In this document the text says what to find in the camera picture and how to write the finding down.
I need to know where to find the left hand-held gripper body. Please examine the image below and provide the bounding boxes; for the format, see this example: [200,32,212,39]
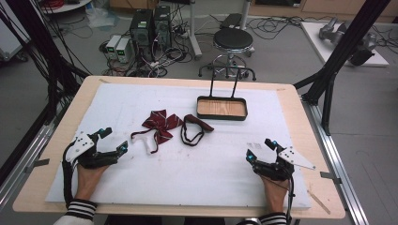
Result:
[64,130,121,171]

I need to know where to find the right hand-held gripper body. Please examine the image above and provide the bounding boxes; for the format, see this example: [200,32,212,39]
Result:
[252,145,316,182]

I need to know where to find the red striped bow tie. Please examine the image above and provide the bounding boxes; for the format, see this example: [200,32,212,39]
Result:
[130,109,185,155]

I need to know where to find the black rack with wooden base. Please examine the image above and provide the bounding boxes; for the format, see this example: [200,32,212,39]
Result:
[196,65,257,122]

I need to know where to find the person's right hand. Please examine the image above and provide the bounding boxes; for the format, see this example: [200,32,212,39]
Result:
[260,174,290,215]

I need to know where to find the person's left hand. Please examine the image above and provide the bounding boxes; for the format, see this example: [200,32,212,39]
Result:
[74,163,110,202]

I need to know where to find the light wooden table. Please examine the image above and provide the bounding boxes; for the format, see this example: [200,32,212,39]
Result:
[12,74,346,219]

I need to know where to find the person's right striped-cuff sleeve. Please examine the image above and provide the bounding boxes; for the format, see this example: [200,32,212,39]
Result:
[237,212,288,225]

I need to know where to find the person's striped-cuff sleeve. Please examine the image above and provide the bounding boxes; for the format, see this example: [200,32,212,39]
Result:
[53,198,99,225]
[237,212,288,225]

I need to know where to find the thin wooden stick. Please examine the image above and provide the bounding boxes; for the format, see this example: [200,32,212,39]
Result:
[308,189,331,216]

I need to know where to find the person's left striped-cuff sleeve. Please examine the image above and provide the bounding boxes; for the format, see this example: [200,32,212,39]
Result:
[53,198,99,225]

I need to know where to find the white foam mat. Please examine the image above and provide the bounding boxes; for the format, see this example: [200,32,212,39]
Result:
[45,82,313,210]

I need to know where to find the white power supply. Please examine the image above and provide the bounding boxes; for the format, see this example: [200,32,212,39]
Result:
[115,37,132,65]
[105,35,122,60]

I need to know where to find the large black computer tower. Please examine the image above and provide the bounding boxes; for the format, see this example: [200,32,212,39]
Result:
[130,8,155,61]

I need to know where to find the black round stool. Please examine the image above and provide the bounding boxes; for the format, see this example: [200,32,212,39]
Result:
[198,27,256,79]

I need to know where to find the white floor board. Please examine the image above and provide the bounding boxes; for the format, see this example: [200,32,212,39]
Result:
[299,21,390,68]

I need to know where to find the clear plastic bag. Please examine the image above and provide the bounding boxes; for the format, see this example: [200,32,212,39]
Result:
[85,6,122,31]

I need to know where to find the slim black computer tower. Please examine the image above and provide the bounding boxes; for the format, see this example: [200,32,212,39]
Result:
[153,5,173,50]

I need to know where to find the black flat box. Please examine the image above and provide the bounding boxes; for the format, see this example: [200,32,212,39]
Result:
[220,12,244,31]

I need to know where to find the white cabinet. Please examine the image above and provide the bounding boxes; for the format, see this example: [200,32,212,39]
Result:
[0,8,31,62]

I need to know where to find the round white table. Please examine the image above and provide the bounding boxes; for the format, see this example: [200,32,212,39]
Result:
[40,0,94,15]

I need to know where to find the grey desk leg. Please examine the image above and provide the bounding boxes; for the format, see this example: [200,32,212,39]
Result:
[187,0,204,61]
[239,0,253,31]

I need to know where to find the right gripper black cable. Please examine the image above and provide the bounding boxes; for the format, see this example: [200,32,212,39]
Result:
[285,176,297,225]

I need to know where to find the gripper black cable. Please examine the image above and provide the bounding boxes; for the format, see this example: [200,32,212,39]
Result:
[285,176,297,225]
[61,140,78,207]

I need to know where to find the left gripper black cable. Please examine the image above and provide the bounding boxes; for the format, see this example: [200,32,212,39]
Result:
[61,140,78,207]

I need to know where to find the grey metal bracket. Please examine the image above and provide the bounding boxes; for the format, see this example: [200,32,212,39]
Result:
[319,171,343,186]
[24,157,51,174]

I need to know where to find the aluminium rail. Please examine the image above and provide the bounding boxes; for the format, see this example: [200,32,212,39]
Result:
[301,96,372,225]
[0,118,58,208]

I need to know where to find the tangle of floor cables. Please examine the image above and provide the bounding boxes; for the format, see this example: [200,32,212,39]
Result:
[99,6,196,79]

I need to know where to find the black metal frame with cables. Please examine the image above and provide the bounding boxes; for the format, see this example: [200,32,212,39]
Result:
[0,0,91,127]

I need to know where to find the black metal frame strut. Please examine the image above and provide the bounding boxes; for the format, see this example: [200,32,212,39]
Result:
[293,0,392,136]

